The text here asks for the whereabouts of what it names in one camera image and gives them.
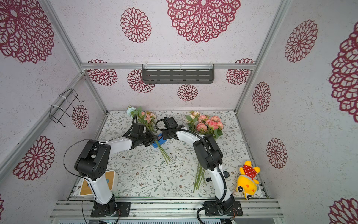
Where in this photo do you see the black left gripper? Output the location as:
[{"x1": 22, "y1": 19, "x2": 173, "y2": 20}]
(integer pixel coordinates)
[{"x1": 139, "y1": 130, "x2": 159, "y2": 147}]

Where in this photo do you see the mixed pastel flower bouquet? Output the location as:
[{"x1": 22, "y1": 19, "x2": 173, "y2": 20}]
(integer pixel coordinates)
[{"x1": 127, "y1": 106, "x2": 171, "y2": 164}]

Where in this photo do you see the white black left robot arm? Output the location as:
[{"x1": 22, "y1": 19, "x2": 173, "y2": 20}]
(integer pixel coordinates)
[{"x1": 74, "y1": 132, "x2": 156, "y2": 205}]

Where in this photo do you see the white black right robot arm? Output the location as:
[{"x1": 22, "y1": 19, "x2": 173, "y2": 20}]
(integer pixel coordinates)
[{"x1": 161, "y1": 129, "x2": 235, "y2": 209}]

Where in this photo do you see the pink rose bouquet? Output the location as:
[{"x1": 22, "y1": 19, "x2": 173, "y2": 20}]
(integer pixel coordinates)
[{"x1": 186, "y1": 111, "x2": 224, "y2": 193}]

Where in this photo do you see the black round knob tool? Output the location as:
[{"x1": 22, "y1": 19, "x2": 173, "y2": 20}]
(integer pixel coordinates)
[{"x1": 222, "y1": 171, "x2": 230, "y2": 178}]

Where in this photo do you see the wooden lid tissue box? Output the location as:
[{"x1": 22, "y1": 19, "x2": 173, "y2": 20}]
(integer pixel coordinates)
[{"x1": 78, "y1": 170, "x2": 118, "y2": 198}]

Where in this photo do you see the yellow plush bear toy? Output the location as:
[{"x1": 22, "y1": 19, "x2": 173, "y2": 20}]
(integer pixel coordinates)
[{"x1": 235, "y1": 161, "x2": 261, "y2": 200}]

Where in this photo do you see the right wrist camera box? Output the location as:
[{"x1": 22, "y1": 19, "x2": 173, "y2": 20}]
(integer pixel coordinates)
[{"x1": 164, "y1": 117, "x2": 178, "y2": 129}]

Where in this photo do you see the grey wall shelf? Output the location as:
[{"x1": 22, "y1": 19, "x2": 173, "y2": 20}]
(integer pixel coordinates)
[{"x1": 141, "y1": 64, "x2": 215, "y2": 84}]

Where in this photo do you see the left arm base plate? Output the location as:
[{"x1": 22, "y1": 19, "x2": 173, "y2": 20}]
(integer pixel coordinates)
[{"x1": 90, "y1": 202, "x2": 131, "y2": 218}]

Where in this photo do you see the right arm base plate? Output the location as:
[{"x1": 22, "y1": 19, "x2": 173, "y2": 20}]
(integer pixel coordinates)
[{"x1": 203, "y1": 201, "x2": 243, "y2": 217}]

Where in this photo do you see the black wire wall rack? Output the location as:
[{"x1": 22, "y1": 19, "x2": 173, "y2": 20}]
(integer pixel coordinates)
[{"x1": 49, "y1": 88, "x2": 85, "y2": 128}]

